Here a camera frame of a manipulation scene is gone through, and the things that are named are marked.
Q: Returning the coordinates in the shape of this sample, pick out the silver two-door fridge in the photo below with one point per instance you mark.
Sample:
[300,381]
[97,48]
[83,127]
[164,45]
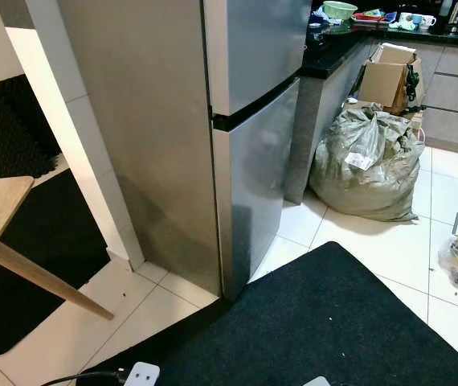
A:
[149,121]

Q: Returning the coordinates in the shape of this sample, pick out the black foam puzzle mat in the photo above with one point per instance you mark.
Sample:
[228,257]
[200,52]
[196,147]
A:
[12,129]

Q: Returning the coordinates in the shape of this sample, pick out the black floor mat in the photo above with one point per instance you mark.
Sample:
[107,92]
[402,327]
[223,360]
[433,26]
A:
[52,233]

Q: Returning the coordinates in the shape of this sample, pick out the white robot body connector box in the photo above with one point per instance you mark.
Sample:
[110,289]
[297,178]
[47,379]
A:
[317,382]
[143,375]

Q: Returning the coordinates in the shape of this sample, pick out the dark speckled rug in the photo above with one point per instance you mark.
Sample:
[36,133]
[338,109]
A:
[309,322]

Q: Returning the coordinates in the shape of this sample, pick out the black kitchen countertop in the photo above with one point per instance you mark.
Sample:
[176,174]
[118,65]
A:
[325,52]

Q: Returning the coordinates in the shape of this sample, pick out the grey-green woven sack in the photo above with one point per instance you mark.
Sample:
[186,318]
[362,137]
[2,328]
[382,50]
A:
[370,185]

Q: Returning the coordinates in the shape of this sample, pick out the green plastic bowl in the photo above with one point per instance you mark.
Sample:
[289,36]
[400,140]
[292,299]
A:
[340,10]

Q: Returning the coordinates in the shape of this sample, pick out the brown cardboard box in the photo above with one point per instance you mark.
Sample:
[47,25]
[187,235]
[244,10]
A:
[382,83]

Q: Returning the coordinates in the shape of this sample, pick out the red tray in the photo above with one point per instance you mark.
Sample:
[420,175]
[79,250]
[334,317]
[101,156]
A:
[370,17]

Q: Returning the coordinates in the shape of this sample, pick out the white mug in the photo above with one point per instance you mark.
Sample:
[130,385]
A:
[427,20]
[408,18]

